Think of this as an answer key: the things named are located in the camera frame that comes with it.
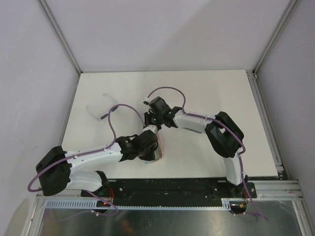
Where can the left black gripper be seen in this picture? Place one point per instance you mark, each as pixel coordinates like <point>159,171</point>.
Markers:
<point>151,156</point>

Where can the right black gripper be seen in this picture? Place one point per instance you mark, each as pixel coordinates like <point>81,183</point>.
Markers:
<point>148,115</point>

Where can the pink glasses case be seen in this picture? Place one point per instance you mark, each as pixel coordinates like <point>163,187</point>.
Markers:
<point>158,153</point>

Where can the white frame sunglasses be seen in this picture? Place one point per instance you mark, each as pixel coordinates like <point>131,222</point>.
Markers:
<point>100,109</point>

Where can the blue glasses case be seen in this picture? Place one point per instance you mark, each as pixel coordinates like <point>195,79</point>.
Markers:
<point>193,130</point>

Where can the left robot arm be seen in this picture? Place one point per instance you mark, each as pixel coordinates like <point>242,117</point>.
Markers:
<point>61,170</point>

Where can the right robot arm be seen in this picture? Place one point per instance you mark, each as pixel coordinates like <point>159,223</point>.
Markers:
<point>224,135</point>

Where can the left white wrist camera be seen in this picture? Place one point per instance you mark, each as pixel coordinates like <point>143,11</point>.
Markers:
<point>152,128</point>

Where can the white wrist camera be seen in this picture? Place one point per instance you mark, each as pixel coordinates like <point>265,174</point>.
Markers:
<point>146,101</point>
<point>152,128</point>

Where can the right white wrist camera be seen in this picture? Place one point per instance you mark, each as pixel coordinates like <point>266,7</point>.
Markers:
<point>146,101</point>

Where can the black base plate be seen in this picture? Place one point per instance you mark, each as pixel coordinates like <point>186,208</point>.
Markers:
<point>173,189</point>

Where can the grey slotted cable duct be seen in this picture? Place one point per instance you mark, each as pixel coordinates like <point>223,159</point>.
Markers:
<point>211,204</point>

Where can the aluminium front rail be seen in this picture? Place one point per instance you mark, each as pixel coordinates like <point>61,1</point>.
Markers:
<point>280,190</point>

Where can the left aluminium frame post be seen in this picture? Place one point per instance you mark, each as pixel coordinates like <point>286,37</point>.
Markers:
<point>47,12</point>

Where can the aluminium frame post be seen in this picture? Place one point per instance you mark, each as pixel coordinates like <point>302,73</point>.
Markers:
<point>280,26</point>
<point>47,12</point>

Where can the right aluminium frame post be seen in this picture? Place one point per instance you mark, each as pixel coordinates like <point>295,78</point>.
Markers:
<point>280,26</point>

